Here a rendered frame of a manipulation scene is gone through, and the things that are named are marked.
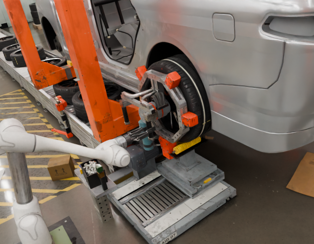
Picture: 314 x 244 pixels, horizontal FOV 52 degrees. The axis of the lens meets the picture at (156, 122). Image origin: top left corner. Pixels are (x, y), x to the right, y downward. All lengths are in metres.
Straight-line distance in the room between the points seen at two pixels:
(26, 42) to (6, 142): 2.65
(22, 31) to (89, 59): 1.93
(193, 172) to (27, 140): 1.43
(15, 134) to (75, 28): 0.96
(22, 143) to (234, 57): 1.24
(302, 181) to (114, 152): 1.71
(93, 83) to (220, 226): 1.47
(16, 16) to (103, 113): 2.05
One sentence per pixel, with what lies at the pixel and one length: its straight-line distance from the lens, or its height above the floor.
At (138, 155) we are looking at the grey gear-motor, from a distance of 2.75.
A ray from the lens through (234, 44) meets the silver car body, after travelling 1.83.
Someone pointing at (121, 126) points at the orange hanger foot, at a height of 0.60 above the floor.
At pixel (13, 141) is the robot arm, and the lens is 1.83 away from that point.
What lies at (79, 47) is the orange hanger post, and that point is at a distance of 2.48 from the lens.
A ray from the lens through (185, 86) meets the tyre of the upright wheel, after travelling 2.18.
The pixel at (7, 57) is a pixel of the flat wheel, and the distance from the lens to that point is 7.71.
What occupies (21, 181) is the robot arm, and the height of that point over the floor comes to 0.80.
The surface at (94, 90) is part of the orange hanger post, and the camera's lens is 2.59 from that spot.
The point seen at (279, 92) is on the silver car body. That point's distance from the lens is 1.76.
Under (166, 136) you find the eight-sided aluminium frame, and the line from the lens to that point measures 2.49.
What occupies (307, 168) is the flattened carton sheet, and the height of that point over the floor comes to 0.01.
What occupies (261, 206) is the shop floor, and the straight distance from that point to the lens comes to 2.74.
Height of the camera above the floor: 1.90
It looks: 28 degrees down
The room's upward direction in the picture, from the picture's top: 10 degrees counter-clockwise
